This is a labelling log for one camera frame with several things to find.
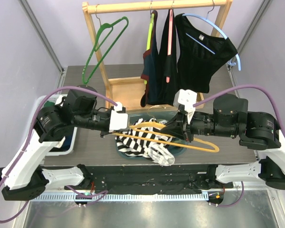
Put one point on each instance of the pink hanger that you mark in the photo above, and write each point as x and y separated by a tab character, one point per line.
169	48

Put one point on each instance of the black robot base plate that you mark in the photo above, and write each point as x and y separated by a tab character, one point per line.
153	179

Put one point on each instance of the navy maroon-trim tank top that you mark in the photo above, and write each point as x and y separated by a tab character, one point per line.
151	69

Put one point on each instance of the striped tank top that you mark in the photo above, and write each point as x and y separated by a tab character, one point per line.
145	143

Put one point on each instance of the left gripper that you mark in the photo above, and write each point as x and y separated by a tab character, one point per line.
106	131

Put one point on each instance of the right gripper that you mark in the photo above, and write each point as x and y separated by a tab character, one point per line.
185	129

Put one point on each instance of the blue plastic tub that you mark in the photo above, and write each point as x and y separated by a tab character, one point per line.
167	115

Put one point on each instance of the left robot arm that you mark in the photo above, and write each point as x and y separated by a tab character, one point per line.
82	107

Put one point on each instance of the neon yellow hanger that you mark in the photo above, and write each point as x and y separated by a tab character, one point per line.
149	38

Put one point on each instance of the green tank top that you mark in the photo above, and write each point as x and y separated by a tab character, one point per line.
162	121

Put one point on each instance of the black tank top on pink hanger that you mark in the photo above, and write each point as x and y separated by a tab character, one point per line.
160	66

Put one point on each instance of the navy folded garment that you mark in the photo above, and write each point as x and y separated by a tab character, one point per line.
69	141

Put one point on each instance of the green folded garment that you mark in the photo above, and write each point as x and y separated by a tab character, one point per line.
48	104

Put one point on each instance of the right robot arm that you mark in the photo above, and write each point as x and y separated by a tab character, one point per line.
256	130

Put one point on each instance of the light blue hanger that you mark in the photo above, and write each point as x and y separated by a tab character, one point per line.
205	19

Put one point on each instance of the white cable duct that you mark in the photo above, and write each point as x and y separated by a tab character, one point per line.
71	196

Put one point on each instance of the white laundry basket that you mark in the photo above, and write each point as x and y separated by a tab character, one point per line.
52	125

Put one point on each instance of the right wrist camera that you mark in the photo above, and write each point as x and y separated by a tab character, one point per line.
187	98

